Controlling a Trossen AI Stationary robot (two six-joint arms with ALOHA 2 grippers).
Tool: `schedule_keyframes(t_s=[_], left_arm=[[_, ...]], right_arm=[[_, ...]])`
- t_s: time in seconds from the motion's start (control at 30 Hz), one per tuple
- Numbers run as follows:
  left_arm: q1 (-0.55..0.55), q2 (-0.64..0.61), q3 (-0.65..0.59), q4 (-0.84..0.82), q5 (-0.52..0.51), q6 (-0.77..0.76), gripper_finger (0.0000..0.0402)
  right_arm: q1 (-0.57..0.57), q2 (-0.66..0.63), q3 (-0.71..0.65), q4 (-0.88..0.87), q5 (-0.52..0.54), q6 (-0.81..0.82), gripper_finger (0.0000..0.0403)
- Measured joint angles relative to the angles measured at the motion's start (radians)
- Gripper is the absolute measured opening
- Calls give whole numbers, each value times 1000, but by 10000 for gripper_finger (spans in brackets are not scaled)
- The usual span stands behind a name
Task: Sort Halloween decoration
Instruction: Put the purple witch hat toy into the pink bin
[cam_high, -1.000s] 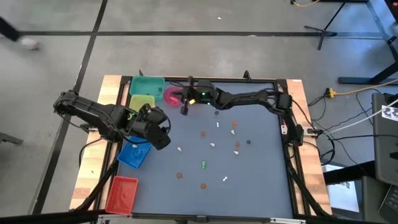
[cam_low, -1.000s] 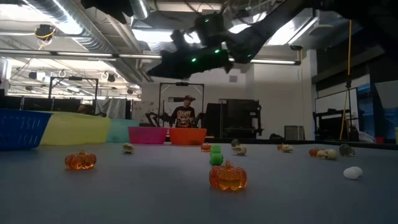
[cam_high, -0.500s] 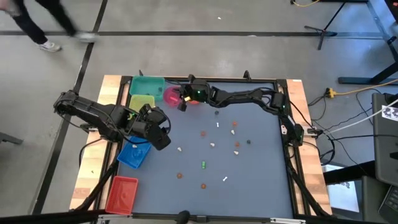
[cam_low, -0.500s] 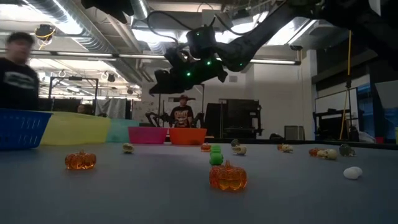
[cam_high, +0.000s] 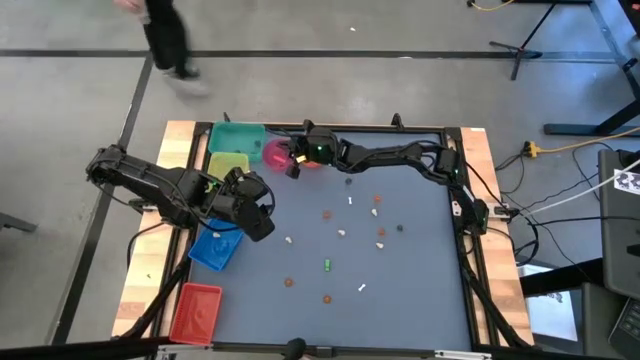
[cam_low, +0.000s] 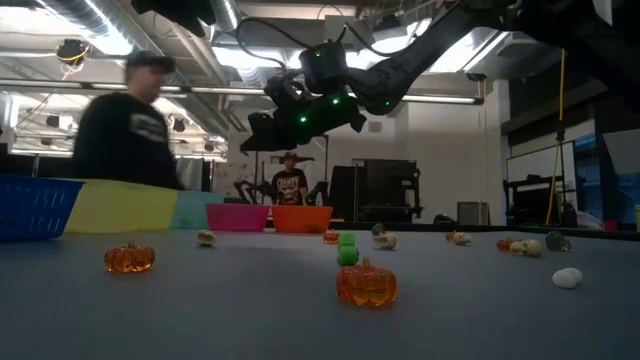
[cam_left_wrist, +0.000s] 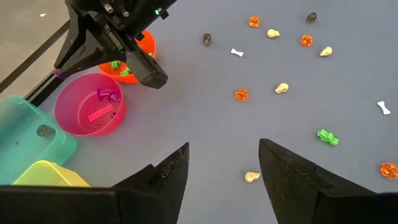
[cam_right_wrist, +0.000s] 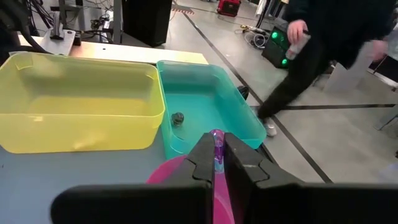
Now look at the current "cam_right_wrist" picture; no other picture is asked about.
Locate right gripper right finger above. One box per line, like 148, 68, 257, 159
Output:
225, 133, 398, 224

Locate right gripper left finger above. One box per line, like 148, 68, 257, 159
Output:
51, 133, 215, 224

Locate smoky translucent plastic skull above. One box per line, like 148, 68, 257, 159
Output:
170, 111, 185, 127

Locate purple translucent witch hat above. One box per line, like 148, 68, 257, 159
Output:
210, 129, 225, 174

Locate pink plastic bowl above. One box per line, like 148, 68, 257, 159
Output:
146, 155, 237, 224

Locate yellow plastic bin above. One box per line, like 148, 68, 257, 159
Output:
0, 51, 165, 155

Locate teal plastic bin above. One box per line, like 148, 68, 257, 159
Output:
156, 60, 267, 159

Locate wooden table side board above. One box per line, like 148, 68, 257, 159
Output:
18, 34, 210, 66

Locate white bottle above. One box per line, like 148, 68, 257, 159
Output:
285, 32, 312, 60

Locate person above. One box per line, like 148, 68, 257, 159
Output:
257, 0, 398, 138

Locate black box green lights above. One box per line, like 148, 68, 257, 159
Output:
261, 26, 292, 69

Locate person's hand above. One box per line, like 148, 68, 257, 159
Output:
287, 19, 308, 44
371, 39, 389, 62

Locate black cabinet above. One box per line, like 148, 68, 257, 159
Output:
121, 0, 174, 47

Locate red toolbox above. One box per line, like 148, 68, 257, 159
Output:
216, 0, 242, 17

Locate white cable bundle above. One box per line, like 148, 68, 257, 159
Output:
244, 26, 268, 47

